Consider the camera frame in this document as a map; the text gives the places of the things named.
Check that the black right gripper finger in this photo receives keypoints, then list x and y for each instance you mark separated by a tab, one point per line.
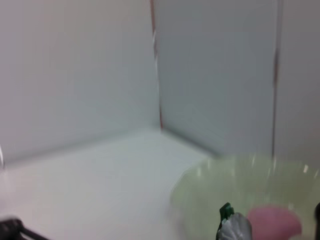
12	230
317	220

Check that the pink peach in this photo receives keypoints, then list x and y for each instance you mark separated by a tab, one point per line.
272	222

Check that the pale green fruit bowl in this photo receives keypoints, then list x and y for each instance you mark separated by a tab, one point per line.
225	180

